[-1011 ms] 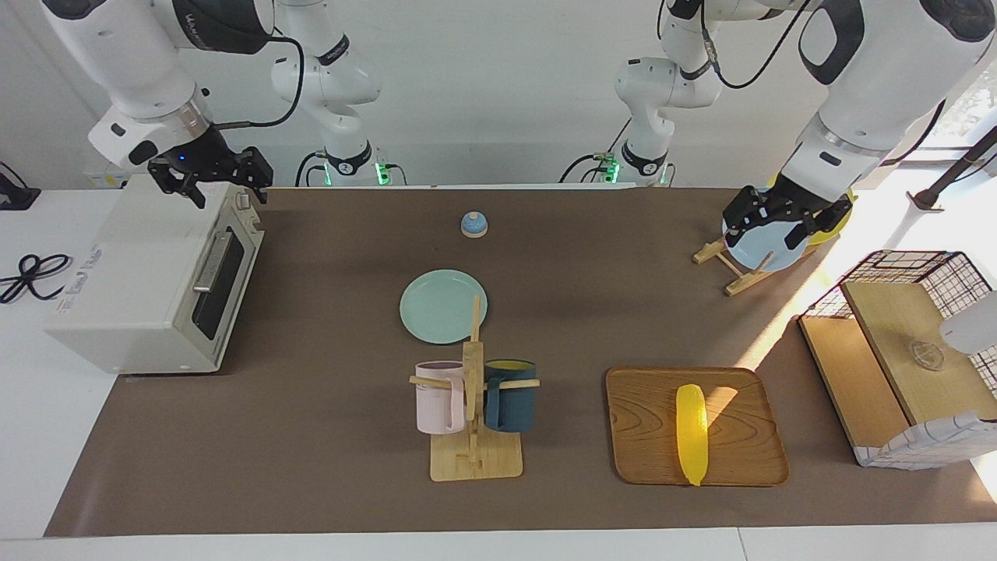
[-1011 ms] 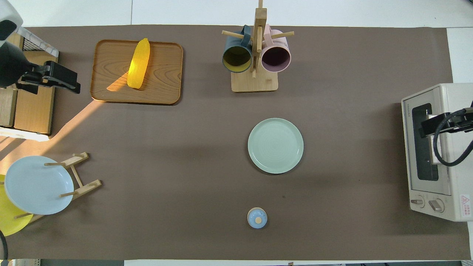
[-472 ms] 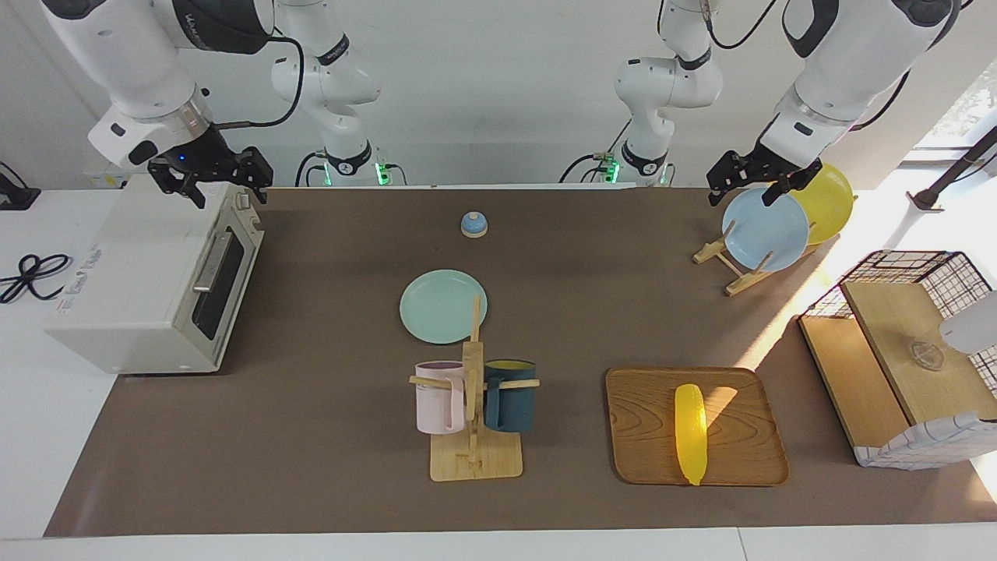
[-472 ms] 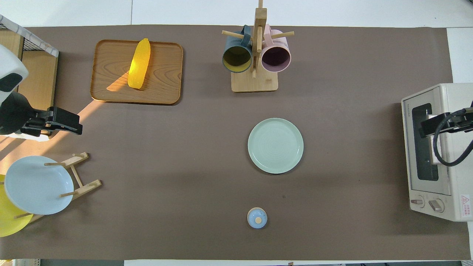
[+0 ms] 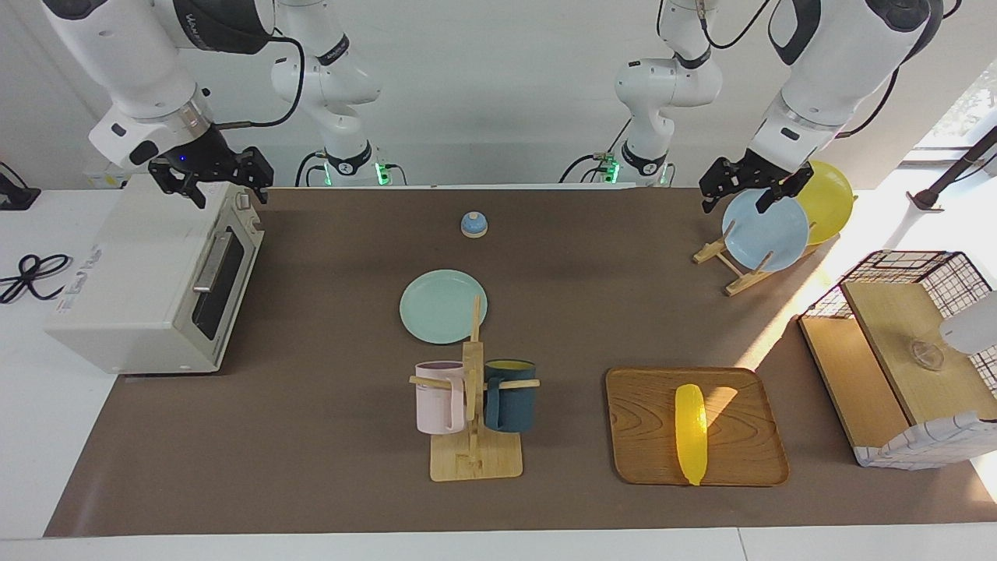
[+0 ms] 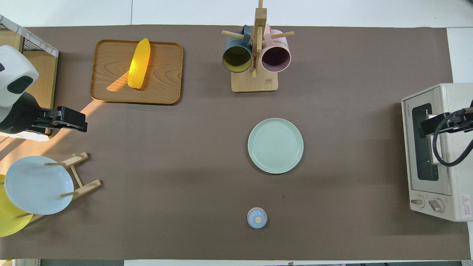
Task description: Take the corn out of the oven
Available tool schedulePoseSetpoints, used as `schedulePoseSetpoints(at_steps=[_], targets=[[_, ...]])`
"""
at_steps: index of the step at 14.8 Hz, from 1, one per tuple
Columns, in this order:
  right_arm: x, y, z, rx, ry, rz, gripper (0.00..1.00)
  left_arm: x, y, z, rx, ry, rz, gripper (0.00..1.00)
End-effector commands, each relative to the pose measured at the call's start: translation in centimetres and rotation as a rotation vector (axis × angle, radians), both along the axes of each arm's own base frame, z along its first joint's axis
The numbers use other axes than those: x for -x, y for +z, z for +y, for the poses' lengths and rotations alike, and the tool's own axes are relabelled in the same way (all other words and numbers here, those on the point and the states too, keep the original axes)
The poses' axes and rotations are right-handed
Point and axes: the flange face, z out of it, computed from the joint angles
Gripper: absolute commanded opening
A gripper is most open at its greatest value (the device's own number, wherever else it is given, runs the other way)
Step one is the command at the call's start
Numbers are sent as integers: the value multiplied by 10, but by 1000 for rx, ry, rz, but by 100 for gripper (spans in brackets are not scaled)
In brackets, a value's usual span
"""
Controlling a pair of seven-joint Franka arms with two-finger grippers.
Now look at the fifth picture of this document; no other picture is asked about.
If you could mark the small clear glass piece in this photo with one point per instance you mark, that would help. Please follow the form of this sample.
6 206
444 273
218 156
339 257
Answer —
927 355

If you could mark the wooden mug rack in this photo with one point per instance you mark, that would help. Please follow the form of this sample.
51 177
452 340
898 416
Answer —
475 463

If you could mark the yellow corn cob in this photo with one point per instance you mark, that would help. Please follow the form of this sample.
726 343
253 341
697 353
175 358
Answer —
691 436

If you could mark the light blue plate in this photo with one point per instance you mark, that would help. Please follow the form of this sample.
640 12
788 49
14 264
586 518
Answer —
767 238

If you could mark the white toaster oven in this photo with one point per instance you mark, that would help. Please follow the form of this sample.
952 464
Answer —
132 265

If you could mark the white power strip box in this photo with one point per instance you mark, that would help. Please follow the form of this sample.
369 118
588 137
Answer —
97 179

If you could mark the blue call bell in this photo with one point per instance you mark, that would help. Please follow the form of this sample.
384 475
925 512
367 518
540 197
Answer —
474 225

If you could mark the white cylindrical object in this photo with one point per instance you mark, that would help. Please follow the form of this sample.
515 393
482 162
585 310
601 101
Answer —
974 327

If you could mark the pink mug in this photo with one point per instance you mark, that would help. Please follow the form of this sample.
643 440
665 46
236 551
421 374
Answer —
436 401

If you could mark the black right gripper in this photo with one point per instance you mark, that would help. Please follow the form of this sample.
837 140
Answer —
206 160

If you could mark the brown table mat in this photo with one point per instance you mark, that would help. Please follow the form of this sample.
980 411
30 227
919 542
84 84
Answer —
335 436

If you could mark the black clamp mount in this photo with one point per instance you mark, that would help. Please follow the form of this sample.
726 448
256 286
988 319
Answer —
15 196

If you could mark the dark teal mug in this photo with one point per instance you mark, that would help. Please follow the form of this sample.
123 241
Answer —
514 401

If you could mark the wooden plate rack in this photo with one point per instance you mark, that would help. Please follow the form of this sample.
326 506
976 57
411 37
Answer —
740 282

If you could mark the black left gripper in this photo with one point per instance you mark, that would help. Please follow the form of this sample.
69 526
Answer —
752 173

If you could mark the white checked cloth liner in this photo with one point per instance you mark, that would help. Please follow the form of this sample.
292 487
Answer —
927 448

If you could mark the narrow light wooden board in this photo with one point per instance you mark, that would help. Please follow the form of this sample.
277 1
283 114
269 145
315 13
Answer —
849 374

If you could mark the wide light wooden board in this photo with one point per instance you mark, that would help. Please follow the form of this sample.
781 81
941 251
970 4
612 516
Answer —
903 327

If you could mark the brown wooden tray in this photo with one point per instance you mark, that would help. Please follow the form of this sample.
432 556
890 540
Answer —
639 428

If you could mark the pale green plate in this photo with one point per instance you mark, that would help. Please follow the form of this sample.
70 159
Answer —
436 308

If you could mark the yellow plate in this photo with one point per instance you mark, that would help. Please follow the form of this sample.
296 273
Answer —
829 206

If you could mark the black stand pole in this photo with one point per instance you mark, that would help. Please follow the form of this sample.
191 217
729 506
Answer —
954 167

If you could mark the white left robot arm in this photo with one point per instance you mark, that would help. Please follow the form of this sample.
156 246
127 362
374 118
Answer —
841 62

